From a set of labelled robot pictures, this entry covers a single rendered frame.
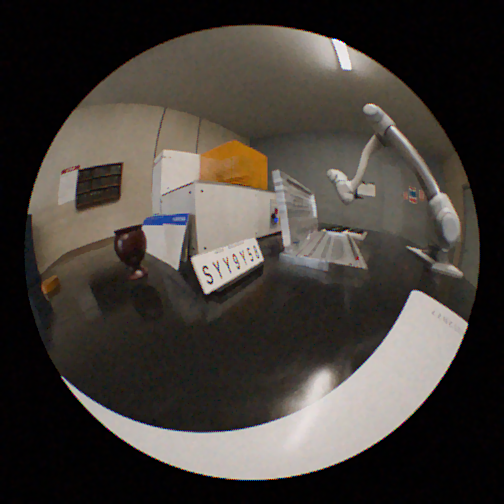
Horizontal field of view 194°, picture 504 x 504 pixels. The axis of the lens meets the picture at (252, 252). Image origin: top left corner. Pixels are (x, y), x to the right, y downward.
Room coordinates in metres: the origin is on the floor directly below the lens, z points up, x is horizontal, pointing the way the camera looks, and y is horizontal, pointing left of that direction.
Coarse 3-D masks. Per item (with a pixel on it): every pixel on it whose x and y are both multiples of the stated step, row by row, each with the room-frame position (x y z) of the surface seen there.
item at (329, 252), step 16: (320, 240) 0.46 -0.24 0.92; (336, 240) 0.47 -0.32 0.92; (352, 240) 0.46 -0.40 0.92; (288, 256) 0.30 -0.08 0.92; (304, 256) 0.28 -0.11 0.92; (320, 256) 0.29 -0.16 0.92; (336, 256) 0.29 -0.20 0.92; (352, 256) 0.28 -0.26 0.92; (336, 272) 0.24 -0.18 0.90; (352, 272) 0.22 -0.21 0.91
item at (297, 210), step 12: (276, 180) 0.32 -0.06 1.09; (288, 180) 0.38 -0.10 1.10; (276, 192) 0.32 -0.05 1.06; (288, 192) 0.34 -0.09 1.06; (300, 192) 0.49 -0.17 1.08; (312, 192) 0.66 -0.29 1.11; (288, 204) 0.33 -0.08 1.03; (300, 204) 0.47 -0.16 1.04; (312, 204) 0.67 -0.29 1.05; (288, 216) 0.31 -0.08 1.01; (300, 216) 0.44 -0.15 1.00; (312, 216) 0.62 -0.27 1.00; (288, 228) 0.30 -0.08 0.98; (300, 228) 0.38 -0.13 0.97; (312, 228) 0.53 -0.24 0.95; (288, 240) 0.30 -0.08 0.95; (300, 240) 0.38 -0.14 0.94
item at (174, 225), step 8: (160, 216) 0.44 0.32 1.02; (168, 216) 0.38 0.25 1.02; (176, 216) 0.34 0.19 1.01; (184, 216) 0.31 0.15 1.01; (168, 224) 0.36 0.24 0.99; (176, 224) 0.32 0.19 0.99; (184, 224) 0.30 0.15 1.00; (168, 232) 0.35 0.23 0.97; (176, 232) 0.31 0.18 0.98; (184, 232) 0.28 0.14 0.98; (168, 240) 0.33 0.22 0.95; (176, 240) 0.30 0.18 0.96; (168, 248) 0.32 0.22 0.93; (176, 248) 0.29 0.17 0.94; (168, 256) 0.31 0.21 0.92; (176, 256) 0.28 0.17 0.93; (176, 264) 0.27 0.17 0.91
